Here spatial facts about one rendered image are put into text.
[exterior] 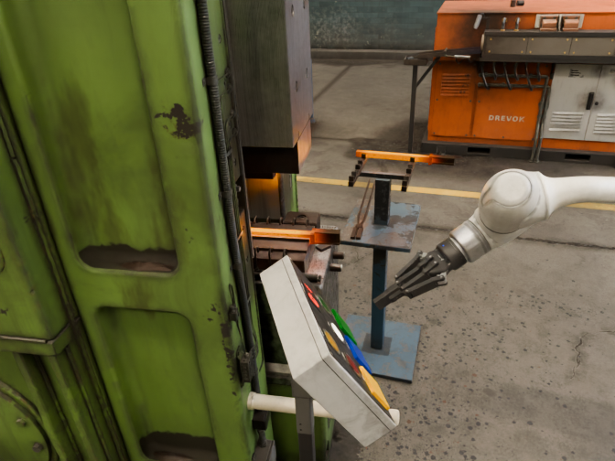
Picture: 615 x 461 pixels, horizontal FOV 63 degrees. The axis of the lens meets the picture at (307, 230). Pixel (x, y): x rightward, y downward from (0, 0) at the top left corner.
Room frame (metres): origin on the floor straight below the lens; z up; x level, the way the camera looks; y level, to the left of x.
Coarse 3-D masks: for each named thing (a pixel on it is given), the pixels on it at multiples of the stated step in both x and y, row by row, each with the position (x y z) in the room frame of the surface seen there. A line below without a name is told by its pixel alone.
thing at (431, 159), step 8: (360, 152) 2.06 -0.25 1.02; (368, 152) 2.05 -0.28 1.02; (376, 152) 2.05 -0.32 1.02; (384, 152) 2.04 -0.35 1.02; (408, 160) 1.99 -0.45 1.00; (416, 160) 1.97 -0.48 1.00; (424, 160) 1.96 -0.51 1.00; (432, 160) 1.96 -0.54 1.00; (440, 160) 1.95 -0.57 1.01; (448, 160) 1.94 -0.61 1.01
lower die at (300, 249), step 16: (256, 224) 1.50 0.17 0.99; (272, 224) 1.49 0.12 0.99; (288, 224) 1.49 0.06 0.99; (256, 240) 1.40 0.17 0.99; (272, 240) 1.39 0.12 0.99; (288, 240) 1.38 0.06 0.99; (304, 240) 1.37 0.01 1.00; (256, 256) 1.32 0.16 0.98; (272, 256) 1.31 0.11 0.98; (288, 256) 1.31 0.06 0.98; (304, 256) 1.30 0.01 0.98; (304, 272) 1.28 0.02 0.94
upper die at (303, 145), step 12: (300, 144) 1.31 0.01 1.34; (252, 156) 1.30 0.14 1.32; (264, 156) 1.29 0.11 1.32; (276, 156) 1.29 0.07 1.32; (288, 156) 1.28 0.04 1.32; (300, 156) 1.30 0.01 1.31; (252, 168) 1.30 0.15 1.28; (264, 168) 1.29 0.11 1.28; (276, 168) 1.29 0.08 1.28; (288, 168) 1.28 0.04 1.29; (300, 168) 1.30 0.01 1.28
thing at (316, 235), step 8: (256, 232) 1.42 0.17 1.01; (264, 232) 1.41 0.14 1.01; (272, 232) 1.41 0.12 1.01; (280, 232) 1.41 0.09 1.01; (288, 232) 1.40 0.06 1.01; (296, 232) 1.40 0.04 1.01; (304, 232) 1.40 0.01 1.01; (312, 232) 1.39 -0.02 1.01; (320, 232) 1.38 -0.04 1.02; (328, 232) 1.37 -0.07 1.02; (336, 232) 1.37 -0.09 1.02; (312, 240) 1.37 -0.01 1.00; (320, 240) 1.38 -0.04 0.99; (328, 240) 1.38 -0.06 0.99; (336, 240) 1.37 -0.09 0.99
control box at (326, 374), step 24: (288, 264) 0.94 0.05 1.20; (264, 288) 0.90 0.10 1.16; (288, 288) 0.86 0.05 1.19; (312, 288) 0.95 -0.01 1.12; (288, 312) 0.79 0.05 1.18; (312, 312) 0.77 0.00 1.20; (288, 336) 0.73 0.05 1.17; (312, 336) 0.70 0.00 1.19; (336, 336) 0.80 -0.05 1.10; (288, 360) 0.67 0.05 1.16; (312, 360) 0.65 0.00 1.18; (336, 360) 0.65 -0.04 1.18; (312, 384) 0.64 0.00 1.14; (336, 384) 0.65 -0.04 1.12; (360, 384) 0.67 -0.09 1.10; (336, 408) 0.65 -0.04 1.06; (360, 408) 0.66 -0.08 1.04; (384, 408) 0.70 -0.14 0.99; (360, 432) 0.66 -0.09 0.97; (384, 432) 0.67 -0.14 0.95
